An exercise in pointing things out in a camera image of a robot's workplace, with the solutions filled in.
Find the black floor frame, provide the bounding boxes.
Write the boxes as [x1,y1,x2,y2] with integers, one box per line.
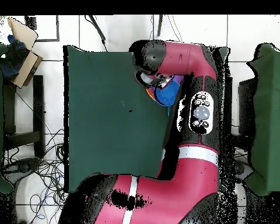
[25,15,60,43]

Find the small dark blue bowl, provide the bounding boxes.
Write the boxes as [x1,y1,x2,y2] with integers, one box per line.
[155,80,180,107]

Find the black chair base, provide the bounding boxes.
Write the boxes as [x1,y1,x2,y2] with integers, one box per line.
[1,157,41,187]

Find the black stool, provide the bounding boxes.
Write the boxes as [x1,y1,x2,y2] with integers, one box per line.
[3,75,46,159]

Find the large yellow bowl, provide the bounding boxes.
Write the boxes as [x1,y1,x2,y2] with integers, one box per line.
[146,87,156,100]

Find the cardboard box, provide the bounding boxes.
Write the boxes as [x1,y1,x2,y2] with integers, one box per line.
[6,17,44,89]

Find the black floor cables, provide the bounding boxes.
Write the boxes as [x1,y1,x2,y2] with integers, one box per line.
[3,128,68,224]

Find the dark green table cloth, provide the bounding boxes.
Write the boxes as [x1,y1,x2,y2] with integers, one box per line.
[63,44,229,194]

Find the black computer case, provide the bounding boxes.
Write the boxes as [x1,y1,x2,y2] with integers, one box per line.
[237,78,257,136]

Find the blue bag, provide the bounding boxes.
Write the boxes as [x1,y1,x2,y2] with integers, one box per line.
[0,34,30,80]

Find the black tripod leg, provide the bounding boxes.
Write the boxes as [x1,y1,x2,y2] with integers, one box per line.
[85,15,108,52]
[157,15,164,37]

